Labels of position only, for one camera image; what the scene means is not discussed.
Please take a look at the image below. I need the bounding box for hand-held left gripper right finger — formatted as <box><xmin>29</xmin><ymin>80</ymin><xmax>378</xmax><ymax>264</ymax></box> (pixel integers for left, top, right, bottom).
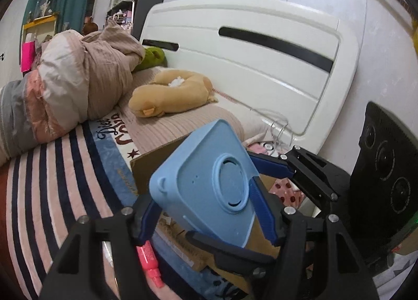
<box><xmin>248</xmin><ymin>176</ymin><xmax>381</xmax><ymax>300</ymax></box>

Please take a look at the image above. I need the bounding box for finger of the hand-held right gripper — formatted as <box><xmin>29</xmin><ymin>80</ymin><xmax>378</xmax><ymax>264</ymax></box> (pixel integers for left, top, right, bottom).
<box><xmin>248</xmin><ymin>145</ymin><xmax>352</xmax><ymax>202</ymax></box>
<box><xmin>184</xmin><ymin>232</ymin><xmax>280</xmax><ymax>284</ymax></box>

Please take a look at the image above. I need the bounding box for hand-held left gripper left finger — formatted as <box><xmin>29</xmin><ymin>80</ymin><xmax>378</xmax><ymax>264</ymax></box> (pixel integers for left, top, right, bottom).
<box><xmin>39</xmin><ymin>195</ymin><xmax>162</xmax><ymax>300</ymax></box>

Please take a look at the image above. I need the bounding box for brown cardboard box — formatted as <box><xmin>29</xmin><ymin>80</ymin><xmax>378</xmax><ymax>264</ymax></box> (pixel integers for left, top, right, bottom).
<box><xmin>130</xmin><ymin>135</ymin><xmax>285</xmax><ymax>289</ymax></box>

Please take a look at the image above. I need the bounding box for light blue square device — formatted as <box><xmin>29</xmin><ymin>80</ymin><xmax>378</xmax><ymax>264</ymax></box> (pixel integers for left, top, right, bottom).
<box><xmin>148</xmin><ymin>119</ymin><xmax>262</xmax><ymax>248</ymax></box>

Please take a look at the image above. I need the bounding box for small pink white gadget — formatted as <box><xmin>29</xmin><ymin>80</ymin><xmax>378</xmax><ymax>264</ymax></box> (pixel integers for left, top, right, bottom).
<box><xmin>246</xmin><ymin>140</ymin><xmax>283</xmax><ymax>157</ymax></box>

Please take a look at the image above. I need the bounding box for pink polka dot pouch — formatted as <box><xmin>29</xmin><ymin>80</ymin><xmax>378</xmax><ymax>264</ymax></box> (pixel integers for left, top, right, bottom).
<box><xmin>269</xmin><ymin>178</ymin><xmax>306</xmax><ymax>210</ymax></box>

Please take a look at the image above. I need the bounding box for pink marker pen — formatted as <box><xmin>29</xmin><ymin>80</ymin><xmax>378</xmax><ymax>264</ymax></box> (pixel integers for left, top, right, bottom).
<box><xmin>136</xmin><ymin>240</ymin><xmax>165</xmax><ymax>289</ymax></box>

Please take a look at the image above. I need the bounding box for grey patterned cloth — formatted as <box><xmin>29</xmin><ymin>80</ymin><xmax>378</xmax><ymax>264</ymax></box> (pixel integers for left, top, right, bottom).
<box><xmin>372</xmin><ymin>248</ymin><xmax>415</xmax><ymax>300</ymax></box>

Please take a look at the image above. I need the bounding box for beige ribbed pillow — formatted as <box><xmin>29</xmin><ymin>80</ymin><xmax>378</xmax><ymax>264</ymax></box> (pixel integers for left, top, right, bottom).
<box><xmin>119</xmin><ymin>67</ymin><xmax>245</xmax><ymax>157</ymax></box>

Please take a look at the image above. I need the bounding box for white bed headboard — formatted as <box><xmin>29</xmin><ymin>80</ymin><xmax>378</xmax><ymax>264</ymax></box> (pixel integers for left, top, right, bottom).
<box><xmin>140</xmin><ymin>0</ymin><xmax>361</xmax><ymax>157</ymax></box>

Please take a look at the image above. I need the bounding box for striped printed blanket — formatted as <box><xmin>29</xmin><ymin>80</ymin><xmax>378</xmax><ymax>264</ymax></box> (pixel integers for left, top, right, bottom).
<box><xmin>0</xmin><ymin>107</ymin><xmax>249</xmax><ymax>300</ymax></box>

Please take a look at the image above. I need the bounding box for tan plush pillow toy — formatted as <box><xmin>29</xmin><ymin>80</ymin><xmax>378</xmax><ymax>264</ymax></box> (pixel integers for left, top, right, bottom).
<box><xmin>128</xmin><ymin>70</ymin><xmax>219</xmax><ymax>118</ymax></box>

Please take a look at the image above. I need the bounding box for beige and pink quilt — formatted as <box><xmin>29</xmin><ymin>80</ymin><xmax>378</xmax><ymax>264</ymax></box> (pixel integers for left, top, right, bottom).
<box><xmin>0</xmin><ymin>19</ymin><xmax>146</xmax><ymax>167</ymax></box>

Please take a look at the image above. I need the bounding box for green plush toy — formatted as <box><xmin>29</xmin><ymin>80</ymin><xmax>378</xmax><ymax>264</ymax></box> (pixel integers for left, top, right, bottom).
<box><xmin>132</xmin><ymin>46</ymin><xmax>167</xmax><ymax>72</ymax></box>

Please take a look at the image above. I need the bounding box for bright pink bag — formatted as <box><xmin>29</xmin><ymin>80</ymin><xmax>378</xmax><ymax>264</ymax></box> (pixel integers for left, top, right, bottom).
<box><xmin>20</xmin><ymin>40</ymin><xmax>36</xmax><ymax>74</ymax></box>

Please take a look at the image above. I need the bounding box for yellow framed rack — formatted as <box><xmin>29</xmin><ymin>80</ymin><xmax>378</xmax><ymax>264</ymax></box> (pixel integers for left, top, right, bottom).
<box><xmin>21</xmin><ymin>14</ymin><xmax>59</xmax><ymax>40</ymax></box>

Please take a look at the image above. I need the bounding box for glass display case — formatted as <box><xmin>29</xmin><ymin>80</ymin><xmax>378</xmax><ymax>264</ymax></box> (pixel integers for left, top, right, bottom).
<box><xmin>34</xmin><ymin>0</ymin><xmax>61</xmax><ymax>20</ymax></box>

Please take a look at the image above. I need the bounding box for white cable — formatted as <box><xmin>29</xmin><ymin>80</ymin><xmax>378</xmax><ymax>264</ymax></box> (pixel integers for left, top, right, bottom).
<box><xmin>250</xmin><ymin>107</ymin><xmax>294</xmax><ymax>157</ymax></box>

